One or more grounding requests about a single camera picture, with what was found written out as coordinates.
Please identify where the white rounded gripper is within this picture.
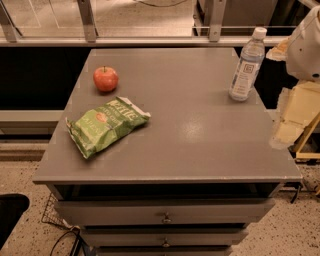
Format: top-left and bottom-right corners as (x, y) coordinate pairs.
(266, 6), (320, 149)

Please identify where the clear plastic water bottle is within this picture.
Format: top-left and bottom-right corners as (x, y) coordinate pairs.
(229, 27), (267, 102)

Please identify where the green jalapeno chip bag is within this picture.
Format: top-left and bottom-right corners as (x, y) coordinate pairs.
(65, 97), (151, 159)

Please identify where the grey drawer cabinet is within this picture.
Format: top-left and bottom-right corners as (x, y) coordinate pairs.
(34, 48), (301, 256)

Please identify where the top grey drawer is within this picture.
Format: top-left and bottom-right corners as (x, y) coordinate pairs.
(55, 199), (275, 226)

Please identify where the grey drawer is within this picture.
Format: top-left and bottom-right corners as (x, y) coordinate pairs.
(81, 229), (247, 247)
(55, 199), (275, 226)

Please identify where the middle grey drawer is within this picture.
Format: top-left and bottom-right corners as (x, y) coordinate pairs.
(81, 229), (247, 247)

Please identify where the red apple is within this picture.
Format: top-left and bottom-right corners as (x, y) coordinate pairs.
(93, 66), (119, 92)

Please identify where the metal top drawer knob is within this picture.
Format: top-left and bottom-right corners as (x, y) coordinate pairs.
(162, 213), (172, 224)

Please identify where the metal drawer knob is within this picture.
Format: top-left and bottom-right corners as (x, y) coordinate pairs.
(162, 213), (172, 224)
(162, 238), (170, 248)

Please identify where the metal middle drawer knob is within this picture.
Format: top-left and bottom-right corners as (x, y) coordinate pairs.
(162, 238), (170, 248)

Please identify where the black chair seat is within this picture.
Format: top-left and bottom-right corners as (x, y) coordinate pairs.
(0, 194), (30, 250)

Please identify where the yellow wooden frame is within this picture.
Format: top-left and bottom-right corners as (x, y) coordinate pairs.
(293, 112), (320, 160)

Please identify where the black floor cable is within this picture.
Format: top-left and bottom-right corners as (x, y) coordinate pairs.
(49, 226), (88, 256)

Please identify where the wire mesh basket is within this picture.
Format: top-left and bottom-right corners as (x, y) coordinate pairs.
(41, 193), (70, 230)

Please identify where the metal window rail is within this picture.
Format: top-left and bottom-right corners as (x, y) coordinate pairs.
(0, 0), (320, 48)

